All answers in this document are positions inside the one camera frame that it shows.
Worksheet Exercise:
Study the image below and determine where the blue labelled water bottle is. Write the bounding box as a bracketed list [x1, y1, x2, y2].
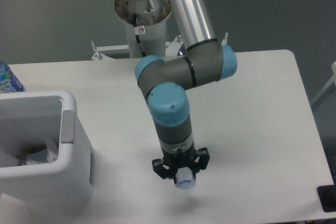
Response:
[1, 61, 25, 93]

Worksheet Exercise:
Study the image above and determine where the white levelling foot bracket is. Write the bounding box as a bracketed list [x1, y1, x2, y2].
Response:
[221, 32, 229, 46]

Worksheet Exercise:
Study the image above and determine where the clear plastic bottle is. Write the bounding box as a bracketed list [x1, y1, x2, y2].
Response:
[175, 167, 196, 189]

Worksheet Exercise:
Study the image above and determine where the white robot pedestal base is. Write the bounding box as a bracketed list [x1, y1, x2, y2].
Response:
[91, 0, 185, 60]

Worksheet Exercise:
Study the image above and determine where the white tissue wrapper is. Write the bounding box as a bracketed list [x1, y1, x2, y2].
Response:
[25, 138, 58, 165]

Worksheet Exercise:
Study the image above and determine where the white frame at right edge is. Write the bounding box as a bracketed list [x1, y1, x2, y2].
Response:
[310, 62, 335, 111]

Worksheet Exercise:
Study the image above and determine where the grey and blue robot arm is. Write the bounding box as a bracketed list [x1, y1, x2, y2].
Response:
[114, 0, 237, 180]

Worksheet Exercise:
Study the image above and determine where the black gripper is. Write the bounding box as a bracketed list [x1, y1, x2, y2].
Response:
[152, 147, 210, 179]

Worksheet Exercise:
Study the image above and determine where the black clamp at table edge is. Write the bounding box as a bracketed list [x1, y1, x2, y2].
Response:
[317, 185, 335, 212]

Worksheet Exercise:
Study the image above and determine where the white plastic trash can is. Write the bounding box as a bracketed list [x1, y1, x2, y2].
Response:
[1, 91, 94, 202]

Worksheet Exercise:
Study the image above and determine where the blue snack packet in bin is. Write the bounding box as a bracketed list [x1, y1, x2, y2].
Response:
[19, 145, 47, 165]

